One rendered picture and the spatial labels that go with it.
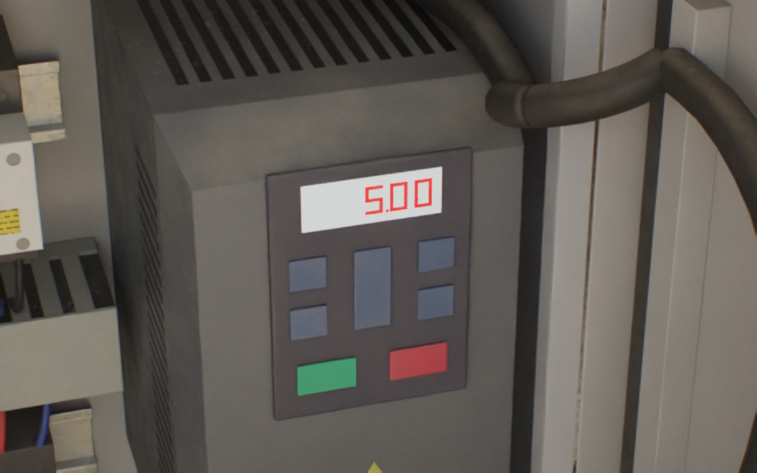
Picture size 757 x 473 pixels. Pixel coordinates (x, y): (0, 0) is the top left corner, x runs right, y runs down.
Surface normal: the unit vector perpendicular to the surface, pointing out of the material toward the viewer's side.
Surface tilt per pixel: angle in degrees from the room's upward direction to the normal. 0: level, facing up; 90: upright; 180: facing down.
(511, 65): 20
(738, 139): 47
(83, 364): 90
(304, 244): 90
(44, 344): 90
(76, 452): 90
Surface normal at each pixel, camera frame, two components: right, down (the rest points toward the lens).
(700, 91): -0.62, -0.44
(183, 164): 0.12, -0.59
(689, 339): 0.33, 0.47
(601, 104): -0.12, 0.44
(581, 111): -0.31, 0.49
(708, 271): -0.94, 0.17
